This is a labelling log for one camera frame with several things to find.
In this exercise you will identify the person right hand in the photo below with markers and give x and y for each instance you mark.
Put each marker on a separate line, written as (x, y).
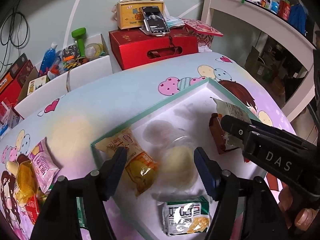
(294, 212)

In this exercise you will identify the white cardboard box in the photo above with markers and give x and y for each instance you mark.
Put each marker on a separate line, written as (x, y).
(66, 82)

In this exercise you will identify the white green biscuit packet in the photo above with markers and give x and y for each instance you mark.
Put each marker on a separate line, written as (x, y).
(185, 217)

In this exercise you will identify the pink snack packet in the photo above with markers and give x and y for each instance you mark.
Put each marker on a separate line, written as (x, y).
(44, 167)

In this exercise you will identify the dark green snack packet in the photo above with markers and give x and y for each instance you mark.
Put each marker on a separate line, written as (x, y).
(81, 213)

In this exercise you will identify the yellow cream snack packet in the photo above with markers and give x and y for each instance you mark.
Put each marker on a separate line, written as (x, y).
(140, 166)

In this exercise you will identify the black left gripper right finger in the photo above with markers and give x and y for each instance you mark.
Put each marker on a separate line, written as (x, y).
(219, 183)

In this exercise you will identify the white tray with teal rim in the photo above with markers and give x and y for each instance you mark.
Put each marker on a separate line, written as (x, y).
(169, 132)

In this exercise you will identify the red patterned lid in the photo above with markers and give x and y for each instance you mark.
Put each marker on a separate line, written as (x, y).
(200, 27)

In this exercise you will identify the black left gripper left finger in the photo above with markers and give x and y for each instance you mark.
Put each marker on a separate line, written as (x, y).
(103, 182)

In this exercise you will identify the dark red snack packet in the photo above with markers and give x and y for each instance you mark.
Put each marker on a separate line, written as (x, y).
(219, 135)

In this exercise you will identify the cartoon printed tablecloth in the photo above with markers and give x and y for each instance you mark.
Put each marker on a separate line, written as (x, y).
(74, 121)

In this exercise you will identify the white shelf table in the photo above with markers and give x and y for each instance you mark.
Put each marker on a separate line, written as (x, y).
(283, 33)

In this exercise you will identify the clear plastic container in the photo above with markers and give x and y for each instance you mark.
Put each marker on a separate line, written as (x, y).
(4, 108)

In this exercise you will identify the cream jelly cup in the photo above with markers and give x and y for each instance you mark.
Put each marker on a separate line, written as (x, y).
(12, 167)

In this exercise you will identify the blue bottle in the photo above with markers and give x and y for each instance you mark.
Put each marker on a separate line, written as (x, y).
(48, 60)

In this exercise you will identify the red Rosekiss snack packet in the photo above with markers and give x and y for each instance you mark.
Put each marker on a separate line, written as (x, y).
(32, 208)

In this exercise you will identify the black smartphone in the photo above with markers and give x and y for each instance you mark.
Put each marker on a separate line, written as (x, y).
(154, 22)

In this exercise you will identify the small red candy packet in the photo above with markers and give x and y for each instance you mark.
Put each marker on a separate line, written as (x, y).
(224, 108)

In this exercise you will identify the green dumbbell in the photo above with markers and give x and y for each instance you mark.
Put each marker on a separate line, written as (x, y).
(78, 35)

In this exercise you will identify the red box under orange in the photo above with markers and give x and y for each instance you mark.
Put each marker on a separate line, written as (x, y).
(11, 91)

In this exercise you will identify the blue white tissue pack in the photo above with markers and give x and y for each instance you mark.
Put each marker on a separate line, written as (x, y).
(9, 121)

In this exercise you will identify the yellow transparent cake packet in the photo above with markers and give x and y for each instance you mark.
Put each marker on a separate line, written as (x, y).
(26, 182)

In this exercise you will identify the red gift box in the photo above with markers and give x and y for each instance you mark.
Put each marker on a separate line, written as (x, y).
(133, 48)

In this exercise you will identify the round clear tape roll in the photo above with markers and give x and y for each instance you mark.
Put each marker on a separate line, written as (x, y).
(93, 51)

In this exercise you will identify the clear packet round bun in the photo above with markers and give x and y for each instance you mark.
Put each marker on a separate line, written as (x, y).
(177, 175)

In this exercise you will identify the yellow carton with handle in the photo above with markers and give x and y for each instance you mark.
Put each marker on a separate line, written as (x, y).
(128, 14)

